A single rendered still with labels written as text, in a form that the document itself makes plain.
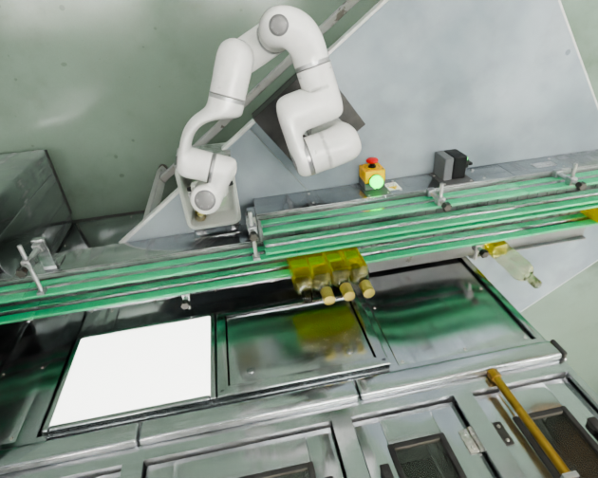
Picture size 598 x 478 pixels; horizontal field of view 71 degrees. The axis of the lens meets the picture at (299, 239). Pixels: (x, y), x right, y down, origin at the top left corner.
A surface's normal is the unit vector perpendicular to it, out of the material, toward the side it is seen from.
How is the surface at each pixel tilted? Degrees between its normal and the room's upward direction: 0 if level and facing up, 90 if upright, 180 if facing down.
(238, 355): 90
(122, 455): 90
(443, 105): 0
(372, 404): 90
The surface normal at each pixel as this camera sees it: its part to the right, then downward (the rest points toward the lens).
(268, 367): -0.07, -0.85
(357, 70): 0.18, 0.51
